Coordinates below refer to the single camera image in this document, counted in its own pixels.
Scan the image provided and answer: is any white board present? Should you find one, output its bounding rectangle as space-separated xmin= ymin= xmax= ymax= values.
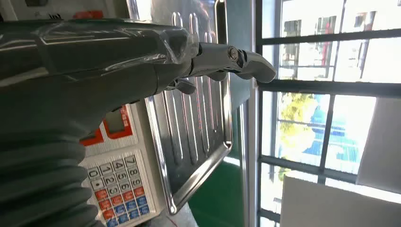
xmin=279 ymin=175 xmax=401 ymax=227

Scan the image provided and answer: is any dark window frame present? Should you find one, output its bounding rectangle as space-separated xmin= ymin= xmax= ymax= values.
xmin=255 ymin=0 xmax=401 ymax=227

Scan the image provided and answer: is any electronic weighing scale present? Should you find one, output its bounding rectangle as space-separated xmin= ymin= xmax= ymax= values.
xmin=78 ymin=0 xmax=235 ymax=227

